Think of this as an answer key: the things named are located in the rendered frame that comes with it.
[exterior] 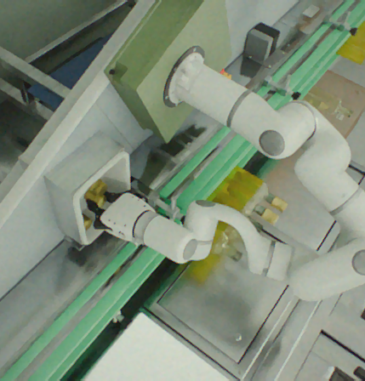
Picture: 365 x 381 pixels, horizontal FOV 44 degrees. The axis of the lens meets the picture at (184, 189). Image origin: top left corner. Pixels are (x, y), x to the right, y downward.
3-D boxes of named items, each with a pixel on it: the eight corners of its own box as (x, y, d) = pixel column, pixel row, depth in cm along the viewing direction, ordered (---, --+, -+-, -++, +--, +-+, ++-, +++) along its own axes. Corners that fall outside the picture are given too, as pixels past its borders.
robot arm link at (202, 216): (266, 267, 106) (182, 241, 110) (282, 218, 102) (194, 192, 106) (263, 283, 98) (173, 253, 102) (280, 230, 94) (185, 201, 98)
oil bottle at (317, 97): (288, 93, 186) (345, 123, 179) (291, 84, 182) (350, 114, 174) (294, 86, 189) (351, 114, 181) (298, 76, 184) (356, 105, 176)
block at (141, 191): (127, 206, 125) (146, 219, 123) (126, 186, 117) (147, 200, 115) (135, 198, 126) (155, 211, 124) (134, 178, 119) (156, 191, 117)
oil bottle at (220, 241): (160, 219, 133) (219, 259, 127) (160, 209, 129) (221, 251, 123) (171, 207, 136) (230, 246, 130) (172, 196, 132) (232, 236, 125)
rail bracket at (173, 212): (147, 223, 124) (183, 247, 120) (147, 187, 110) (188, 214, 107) (154, 216, 126) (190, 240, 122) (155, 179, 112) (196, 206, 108)
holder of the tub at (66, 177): (62, 239, 117) (84, 255, 115) (42, 175, 95) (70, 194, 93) (106, 197, 126) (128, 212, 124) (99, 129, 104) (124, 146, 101)
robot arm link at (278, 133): (233, 99, 93) (299, 137, 89) (260, 81, 103) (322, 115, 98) (219, 135, 100) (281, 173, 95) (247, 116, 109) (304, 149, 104)
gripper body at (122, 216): (137, 253, 103) (103, 232, 108) (165, 222, 108) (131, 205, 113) (128, 232, 97) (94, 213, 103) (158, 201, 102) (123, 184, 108)
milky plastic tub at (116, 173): (59, 230, 113) (85, 249, 110) (43, 176, 95) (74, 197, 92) (106, 186, 122) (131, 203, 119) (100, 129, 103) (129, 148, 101)
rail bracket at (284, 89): (259, 85, 147) (295, 104, 143) (264, 67, 141) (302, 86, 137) (265, 79, 149) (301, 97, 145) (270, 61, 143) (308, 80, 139)
